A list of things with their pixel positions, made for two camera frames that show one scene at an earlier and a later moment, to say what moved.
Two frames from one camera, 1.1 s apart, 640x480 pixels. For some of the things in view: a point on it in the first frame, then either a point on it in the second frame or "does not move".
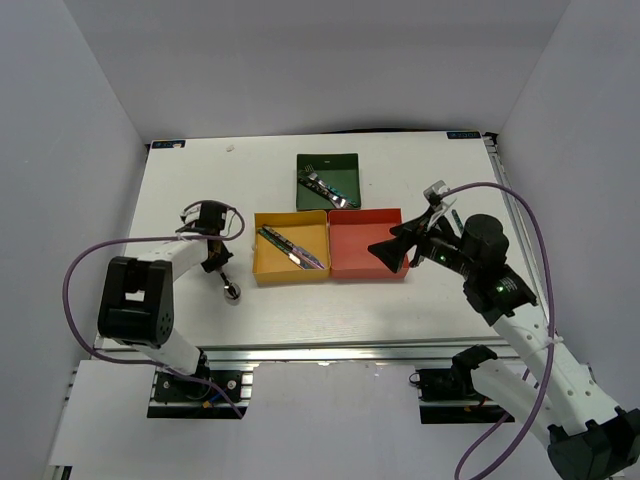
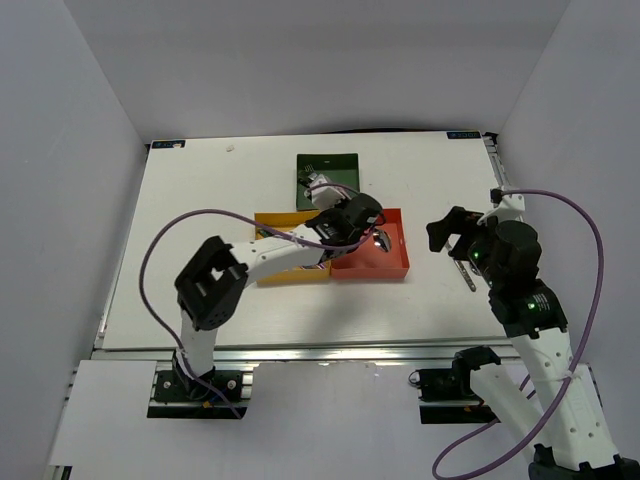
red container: (351, 232) does not move
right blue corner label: (464, 135) does not move
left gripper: (214, 264) → (329, 214)
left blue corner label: (169, 144) does not move
